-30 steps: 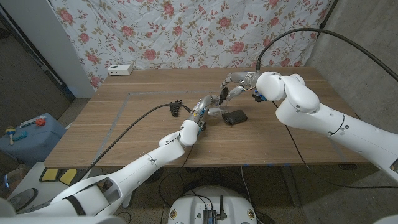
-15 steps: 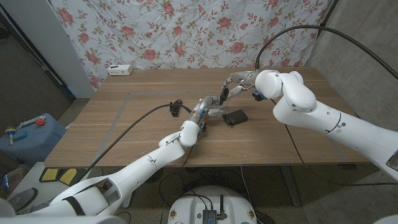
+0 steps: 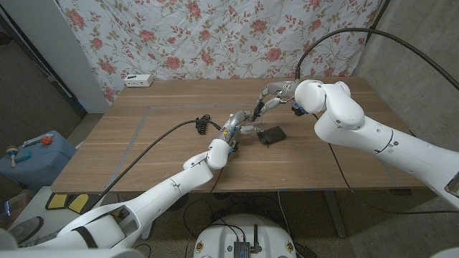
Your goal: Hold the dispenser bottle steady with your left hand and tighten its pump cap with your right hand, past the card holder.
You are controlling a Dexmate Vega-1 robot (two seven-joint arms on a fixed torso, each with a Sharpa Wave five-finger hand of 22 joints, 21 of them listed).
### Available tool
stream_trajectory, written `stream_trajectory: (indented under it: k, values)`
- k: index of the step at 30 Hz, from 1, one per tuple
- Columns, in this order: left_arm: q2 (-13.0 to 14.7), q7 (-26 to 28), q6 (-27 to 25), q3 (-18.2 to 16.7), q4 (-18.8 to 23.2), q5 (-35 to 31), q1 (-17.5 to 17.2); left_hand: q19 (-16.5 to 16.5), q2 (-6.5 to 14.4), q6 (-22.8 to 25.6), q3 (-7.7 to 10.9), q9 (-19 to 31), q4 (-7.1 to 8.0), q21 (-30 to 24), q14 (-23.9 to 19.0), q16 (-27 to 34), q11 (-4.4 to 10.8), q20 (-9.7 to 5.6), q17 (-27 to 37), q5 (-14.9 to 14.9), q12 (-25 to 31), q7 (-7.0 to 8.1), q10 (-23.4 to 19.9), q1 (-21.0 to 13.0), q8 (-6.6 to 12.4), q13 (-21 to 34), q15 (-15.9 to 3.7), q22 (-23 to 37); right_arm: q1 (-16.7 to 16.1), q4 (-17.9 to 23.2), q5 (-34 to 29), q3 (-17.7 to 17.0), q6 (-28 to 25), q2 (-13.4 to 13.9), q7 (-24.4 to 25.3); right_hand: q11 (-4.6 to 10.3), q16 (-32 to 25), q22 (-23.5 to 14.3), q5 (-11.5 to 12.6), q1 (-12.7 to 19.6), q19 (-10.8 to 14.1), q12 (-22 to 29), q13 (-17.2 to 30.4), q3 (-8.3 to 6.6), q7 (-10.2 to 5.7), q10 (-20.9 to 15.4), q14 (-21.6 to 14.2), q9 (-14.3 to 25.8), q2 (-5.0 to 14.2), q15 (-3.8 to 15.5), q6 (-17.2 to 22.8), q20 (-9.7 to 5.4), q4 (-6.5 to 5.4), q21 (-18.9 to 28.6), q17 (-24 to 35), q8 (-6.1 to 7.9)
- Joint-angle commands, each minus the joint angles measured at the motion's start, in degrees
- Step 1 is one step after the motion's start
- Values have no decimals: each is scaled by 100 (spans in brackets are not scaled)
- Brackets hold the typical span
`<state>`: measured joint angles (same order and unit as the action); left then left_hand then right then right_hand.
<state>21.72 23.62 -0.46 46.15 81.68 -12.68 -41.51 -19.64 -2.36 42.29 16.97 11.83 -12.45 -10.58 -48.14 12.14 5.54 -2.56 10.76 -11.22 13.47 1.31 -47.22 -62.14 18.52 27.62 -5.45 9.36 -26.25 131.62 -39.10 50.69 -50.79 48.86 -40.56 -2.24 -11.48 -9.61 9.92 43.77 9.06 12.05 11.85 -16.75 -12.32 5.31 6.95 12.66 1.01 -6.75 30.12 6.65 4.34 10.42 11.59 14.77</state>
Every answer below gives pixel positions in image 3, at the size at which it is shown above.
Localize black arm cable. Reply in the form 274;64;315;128
294;27;459;92
80;120;222;214

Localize floral backdrop cloth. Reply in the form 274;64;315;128
57;0;383;103

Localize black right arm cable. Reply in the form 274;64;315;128
294;27;459;92

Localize wooden maraca toy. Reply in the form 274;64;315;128
5;145;19;168

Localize black hair claw clip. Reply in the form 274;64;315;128
194;114;212;135

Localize black backdrop stand pole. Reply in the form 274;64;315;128
364;0;392;46

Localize teal toy piece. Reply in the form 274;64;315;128
14;150;33;163

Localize grey module with antenna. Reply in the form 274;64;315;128
234;224;262;258

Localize dark table leg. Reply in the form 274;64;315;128
322;189;348;239

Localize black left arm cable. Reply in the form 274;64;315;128
80;120;222;214

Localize black card holder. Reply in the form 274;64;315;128
256;125;288;145

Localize clear dispenser bottle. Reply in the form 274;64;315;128
239;113;265;136

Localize yellow black floor mat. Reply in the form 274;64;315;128
44;192;91;214

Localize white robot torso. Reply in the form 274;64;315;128
193;214;298;258

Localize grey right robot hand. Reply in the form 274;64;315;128
252;80;301;121

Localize black floor cable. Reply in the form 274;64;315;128
277;191;301;250
181;199;218;240

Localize blue storage box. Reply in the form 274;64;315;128
0;130;77;191

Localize white power strip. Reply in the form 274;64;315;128
123;73;154;88

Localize grey shoe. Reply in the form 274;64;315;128
5;216;44;247

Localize white pillar panel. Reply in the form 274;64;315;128
0;0;110;115

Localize black pump cap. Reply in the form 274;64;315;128
252;101;265;122

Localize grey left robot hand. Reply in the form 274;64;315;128
214;109;265;143

